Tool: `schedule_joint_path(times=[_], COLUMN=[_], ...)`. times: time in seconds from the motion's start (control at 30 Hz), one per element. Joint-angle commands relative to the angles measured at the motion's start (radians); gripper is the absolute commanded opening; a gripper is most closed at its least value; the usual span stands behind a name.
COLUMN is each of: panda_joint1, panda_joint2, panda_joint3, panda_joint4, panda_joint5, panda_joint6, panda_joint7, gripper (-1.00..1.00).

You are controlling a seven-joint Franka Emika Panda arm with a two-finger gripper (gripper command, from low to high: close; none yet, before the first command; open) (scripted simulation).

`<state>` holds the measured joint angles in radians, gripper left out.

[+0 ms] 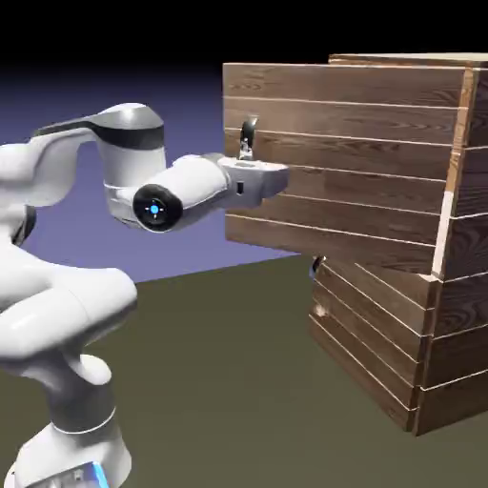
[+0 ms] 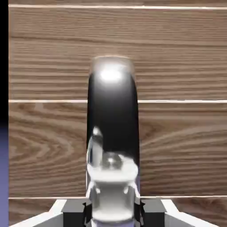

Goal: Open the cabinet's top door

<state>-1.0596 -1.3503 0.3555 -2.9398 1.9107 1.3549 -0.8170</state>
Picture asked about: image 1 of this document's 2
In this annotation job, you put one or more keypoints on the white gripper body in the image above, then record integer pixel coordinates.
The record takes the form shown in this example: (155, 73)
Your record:
(267, 177)

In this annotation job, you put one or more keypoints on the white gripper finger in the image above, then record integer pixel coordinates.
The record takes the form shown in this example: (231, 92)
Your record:
(246, 151)

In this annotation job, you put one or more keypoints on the large wooden cabinet door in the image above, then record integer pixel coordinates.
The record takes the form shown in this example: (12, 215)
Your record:
(343, 152)

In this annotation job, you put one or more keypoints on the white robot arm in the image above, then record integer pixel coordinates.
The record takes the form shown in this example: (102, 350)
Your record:
(61, 305)

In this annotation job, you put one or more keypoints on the small wooden cabinet door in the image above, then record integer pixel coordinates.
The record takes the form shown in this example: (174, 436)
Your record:
(373, 335)

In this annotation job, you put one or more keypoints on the brown wooden cabinet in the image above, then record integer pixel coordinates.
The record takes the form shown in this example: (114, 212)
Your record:
(461, 305)

